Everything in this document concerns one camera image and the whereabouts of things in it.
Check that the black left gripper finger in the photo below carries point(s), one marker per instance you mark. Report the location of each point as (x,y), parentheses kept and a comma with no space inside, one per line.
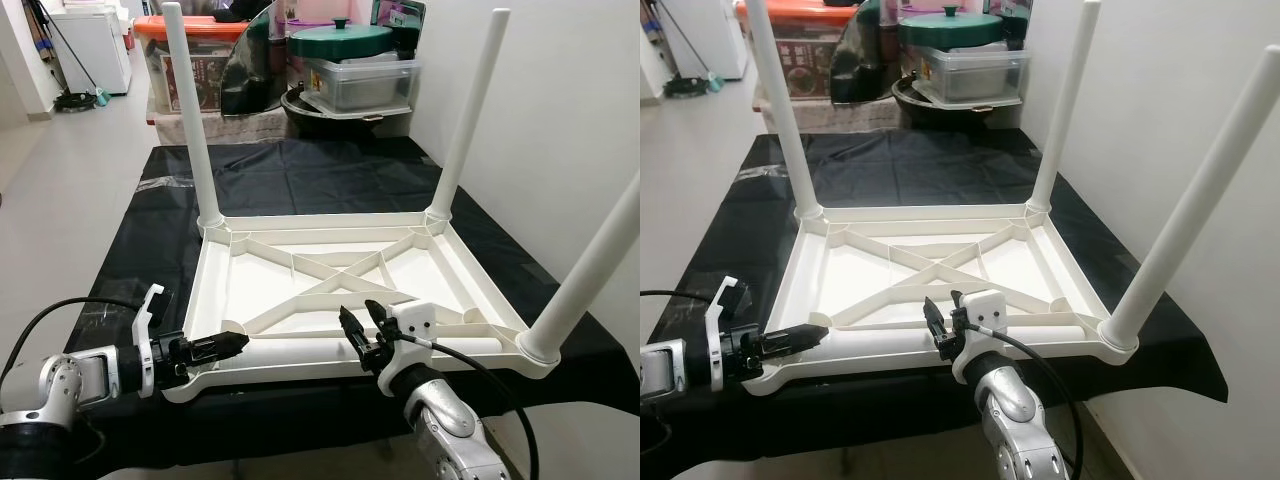
(220,344)
(797,336)

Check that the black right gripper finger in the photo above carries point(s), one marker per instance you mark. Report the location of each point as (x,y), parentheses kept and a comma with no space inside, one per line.
(937,324)
(959,310)
(379,320)
(353,332)

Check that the white plastic table top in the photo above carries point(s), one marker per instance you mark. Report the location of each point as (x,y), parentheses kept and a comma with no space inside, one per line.
(880,280)
(270,290)

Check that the black tablecloth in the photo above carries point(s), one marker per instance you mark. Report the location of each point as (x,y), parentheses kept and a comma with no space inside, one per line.
(320,170)
(920,160)

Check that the clear tape strip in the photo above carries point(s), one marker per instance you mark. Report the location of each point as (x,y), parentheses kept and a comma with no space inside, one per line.
(760,172)
(165,180)

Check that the dark metal wok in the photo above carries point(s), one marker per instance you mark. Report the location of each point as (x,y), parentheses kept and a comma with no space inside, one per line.
(930,110)
(320,118)

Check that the beige low platform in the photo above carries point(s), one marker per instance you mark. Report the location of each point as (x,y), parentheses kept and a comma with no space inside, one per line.
(215,125)
(820,115)

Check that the clear plastic storage box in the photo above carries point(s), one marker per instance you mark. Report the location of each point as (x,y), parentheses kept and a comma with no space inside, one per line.
(975,75)
(360,85)

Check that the green pot lid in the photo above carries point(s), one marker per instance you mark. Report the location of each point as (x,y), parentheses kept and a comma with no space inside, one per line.
(950,30)
(340,40)

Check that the clear storage box orange lid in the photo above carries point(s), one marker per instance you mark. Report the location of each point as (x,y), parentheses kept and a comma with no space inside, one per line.
(195,60)
(800,50)

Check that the white cabinet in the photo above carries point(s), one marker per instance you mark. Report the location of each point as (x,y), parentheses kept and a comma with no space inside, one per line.
(90,50)
(715,40)

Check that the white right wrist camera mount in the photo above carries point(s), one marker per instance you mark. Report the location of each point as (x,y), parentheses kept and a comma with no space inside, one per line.
(985,320)
(415,325)

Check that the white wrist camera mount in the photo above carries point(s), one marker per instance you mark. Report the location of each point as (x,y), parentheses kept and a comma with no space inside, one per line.
(143,340)
(415,325)
(985,320)
(720,325)

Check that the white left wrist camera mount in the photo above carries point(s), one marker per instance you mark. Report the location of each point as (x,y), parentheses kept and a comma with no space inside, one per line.
(720,325)
(143,340)

